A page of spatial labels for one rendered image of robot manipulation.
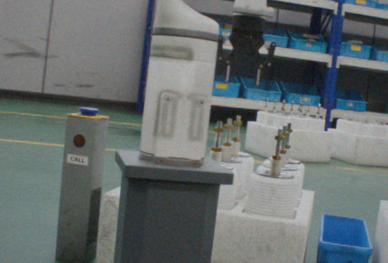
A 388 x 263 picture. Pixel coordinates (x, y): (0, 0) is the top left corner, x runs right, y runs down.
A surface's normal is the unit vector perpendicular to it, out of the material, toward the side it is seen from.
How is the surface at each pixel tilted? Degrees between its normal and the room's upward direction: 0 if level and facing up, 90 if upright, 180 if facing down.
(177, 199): 90
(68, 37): 90
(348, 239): 88
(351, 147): 90
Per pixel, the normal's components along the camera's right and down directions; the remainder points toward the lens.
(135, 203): -0.54, -0.01
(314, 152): 0.33, 0.09
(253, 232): -0.22, 0.03
